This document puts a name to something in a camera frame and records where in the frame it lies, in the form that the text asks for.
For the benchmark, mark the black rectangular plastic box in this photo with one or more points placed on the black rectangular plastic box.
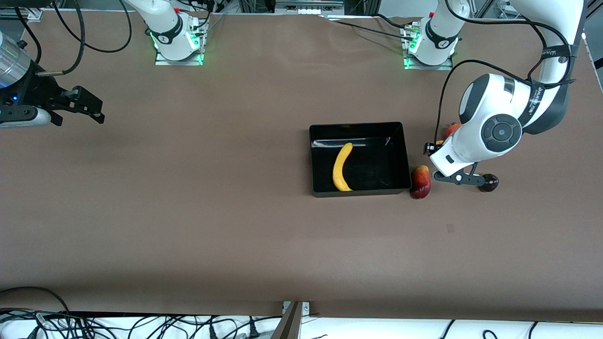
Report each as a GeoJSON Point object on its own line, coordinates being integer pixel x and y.
{"type": "Point", "coordinates": [377, 165]}

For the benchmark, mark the yellow banana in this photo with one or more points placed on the yellow banana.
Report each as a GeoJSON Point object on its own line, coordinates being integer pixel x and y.
{"type": "Point", "coordinates": [340, 169]}

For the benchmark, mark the silver table edge bracket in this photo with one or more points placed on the silver table edge bracket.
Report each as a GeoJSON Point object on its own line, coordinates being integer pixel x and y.
{"type": "Point", "coordinates": [306, 307]}

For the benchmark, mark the red yellow mango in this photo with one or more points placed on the red yellow mango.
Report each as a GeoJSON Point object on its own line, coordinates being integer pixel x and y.
{"type": "Point", "coordinates": [420, 182]}

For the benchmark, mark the silver table corner bracket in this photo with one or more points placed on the silver table corner bracket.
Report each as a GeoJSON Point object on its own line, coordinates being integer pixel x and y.
{"type": "Point", "coordinates": [21, 14]}

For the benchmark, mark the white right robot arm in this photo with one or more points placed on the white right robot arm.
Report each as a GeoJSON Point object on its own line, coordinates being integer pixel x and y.
{"type": "Point", "coordinates": [165, 28]}

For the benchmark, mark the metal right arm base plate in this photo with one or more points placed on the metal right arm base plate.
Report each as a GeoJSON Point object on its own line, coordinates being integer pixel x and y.
{"type": "Point", "coordinates": [162, 62]}

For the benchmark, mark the dark slanted metal beam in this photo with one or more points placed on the dark slanted metal beam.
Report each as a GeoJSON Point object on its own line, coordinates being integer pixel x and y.
{"type": "Point", "coordinates": [289, 325]}

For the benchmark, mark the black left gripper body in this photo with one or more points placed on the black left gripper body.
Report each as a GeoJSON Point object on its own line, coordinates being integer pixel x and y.
{"type": "Point", "coordinates": [427, 149]}

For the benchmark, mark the white power strip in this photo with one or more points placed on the white power strip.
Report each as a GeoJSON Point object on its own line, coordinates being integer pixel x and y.
{"type": "Point", "coordinates": [306, 8]}

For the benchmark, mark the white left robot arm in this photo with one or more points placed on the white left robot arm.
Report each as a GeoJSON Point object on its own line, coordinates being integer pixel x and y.
{"type": "Point", "coordinates": [490, 132]}

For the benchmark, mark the dark purple eggplant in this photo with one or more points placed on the dark purple eggplant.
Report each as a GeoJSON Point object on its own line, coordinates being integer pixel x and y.
{"type": "Point", "coordinates": [491, 183]}

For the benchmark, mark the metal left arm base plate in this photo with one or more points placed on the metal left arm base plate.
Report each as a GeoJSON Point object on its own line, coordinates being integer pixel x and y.
{"type": "Point", "coordinates": [445, 67]}

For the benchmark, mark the red pomegranate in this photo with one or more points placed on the red pomegranate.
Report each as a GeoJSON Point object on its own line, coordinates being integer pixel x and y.
{"type": "Point", "coordinates": [452, 129]}

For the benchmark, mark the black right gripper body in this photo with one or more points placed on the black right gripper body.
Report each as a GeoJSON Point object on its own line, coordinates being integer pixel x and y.
{"type": "Point", "coordinates": [38, 92]}

